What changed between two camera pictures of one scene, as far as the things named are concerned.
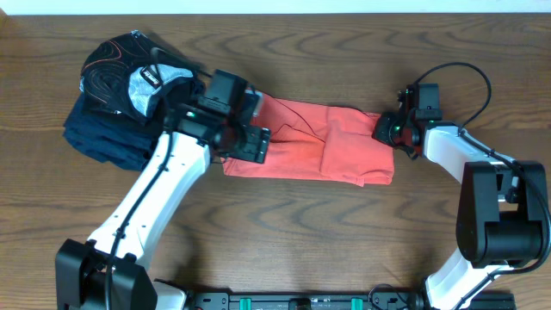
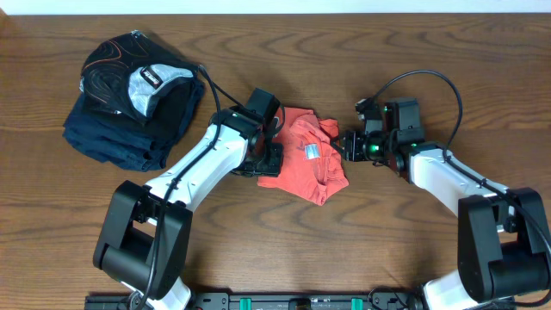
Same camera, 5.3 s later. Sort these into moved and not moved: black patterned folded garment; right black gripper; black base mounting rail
Moved: right black gripper
Not moved: black patterned folded garment; black base mounting rail
